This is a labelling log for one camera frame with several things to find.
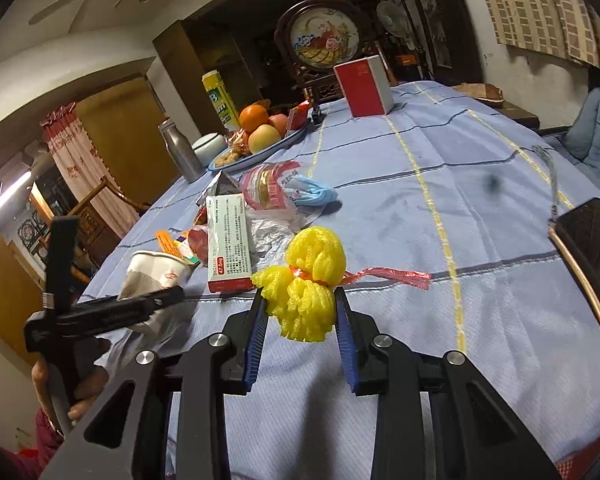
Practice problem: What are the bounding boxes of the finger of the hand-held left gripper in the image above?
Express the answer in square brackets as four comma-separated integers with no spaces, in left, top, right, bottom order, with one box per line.
[107,285,186,320]

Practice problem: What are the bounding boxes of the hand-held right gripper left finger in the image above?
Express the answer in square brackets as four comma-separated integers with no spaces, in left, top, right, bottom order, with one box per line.
[52,287,271,480]

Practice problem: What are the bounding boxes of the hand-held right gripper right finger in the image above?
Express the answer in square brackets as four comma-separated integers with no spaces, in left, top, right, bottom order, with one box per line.
[332,287,563,480]

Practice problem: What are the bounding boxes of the white paper cup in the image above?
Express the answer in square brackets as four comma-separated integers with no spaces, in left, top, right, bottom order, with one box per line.
[117,250,193,336]

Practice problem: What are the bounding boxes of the clear plastic container red contents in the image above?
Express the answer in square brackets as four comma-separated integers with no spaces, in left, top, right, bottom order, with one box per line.
[187,225,211,267]

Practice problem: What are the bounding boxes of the yellow foam fruit net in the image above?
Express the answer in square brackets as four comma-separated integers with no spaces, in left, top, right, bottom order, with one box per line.
[250,226,347,343]

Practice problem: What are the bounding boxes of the white plastic bag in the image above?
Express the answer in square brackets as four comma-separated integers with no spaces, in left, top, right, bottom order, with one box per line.
[250,207,303,257]

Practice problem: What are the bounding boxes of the person's left forearm red sleeve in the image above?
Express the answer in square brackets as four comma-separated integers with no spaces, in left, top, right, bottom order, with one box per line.
[5,407,66,480]

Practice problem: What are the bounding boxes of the person's left hand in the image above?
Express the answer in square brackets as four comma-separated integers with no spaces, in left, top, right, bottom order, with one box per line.
[31,340,112,423]

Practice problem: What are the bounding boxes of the red plastic strip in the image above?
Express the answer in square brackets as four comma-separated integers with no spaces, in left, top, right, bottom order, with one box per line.
[340,268,432,291]

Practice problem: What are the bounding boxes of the white medicine box red stripe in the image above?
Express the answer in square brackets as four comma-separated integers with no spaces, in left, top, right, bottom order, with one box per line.
[206,194,256,294]

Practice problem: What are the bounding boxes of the wooden chair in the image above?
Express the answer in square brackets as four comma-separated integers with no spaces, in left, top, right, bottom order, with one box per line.
[27,177,151,271]

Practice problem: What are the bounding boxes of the fluorescent tube light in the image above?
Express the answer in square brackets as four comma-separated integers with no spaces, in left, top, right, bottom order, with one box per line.
[0,170,32,218]

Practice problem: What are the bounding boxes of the blue striped tablecloth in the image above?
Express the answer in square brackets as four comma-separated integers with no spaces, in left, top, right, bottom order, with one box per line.
[77,80,600,480]

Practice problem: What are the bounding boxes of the red white patterned curtain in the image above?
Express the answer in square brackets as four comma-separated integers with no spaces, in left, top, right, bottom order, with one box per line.
[40,102,141,241]

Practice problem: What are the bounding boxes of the silver metal bottle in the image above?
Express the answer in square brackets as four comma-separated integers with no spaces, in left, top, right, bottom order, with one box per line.
[158,117,204,183]

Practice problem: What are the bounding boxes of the clear plastic bag red print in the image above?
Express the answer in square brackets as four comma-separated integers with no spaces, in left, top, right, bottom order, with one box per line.
[237,160,311,213]

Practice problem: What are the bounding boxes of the blue face mask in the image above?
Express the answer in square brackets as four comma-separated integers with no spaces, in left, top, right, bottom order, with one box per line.
[292,176,337,209]

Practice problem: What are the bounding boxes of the yellow wooden door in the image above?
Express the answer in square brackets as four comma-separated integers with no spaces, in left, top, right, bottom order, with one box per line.
[75,77,181,206]

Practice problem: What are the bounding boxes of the pile of nuts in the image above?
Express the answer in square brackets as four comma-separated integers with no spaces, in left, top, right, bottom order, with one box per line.
[214,145,251,167]

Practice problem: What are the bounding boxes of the white lidded jar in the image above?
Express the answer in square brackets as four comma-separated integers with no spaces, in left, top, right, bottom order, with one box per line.
[191,132,229,166]

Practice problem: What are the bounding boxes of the blue oval plate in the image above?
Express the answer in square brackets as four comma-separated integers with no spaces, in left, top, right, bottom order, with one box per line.
[207,122,311,172]

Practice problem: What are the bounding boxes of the yellow red apple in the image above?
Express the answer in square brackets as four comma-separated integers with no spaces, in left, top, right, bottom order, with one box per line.
[248,124,282,155]

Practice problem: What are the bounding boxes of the orange fruit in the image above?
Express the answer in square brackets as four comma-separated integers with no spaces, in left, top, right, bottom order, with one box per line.
[238,103,271,132]

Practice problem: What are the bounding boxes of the dark wooden cabinet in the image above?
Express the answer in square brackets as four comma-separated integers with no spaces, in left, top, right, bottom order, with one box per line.
[152,10,281,111]

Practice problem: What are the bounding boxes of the black smartphone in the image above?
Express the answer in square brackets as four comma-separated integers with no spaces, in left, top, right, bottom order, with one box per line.
[555,197,600,311]

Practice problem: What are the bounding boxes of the round embroidered table screen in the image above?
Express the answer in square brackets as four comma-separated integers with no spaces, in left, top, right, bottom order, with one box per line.
[275,0,381,103]

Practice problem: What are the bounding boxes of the standing electric fan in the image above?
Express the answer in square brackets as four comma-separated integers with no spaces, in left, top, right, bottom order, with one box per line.
[375,0,416,51]

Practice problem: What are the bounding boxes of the blue cushioned chair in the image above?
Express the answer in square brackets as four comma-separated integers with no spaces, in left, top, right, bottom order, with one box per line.
[562,87,600,181]

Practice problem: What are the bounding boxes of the dark framed picture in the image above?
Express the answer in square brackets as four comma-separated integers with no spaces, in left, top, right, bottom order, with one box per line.
[410,0,453,68]

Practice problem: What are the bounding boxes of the beige checked curtain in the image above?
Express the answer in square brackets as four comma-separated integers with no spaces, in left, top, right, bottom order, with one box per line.
[467,0,600,81]

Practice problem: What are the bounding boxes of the grey lanyard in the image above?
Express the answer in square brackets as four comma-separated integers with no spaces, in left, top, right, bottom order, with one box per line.
[531,144,576,226]

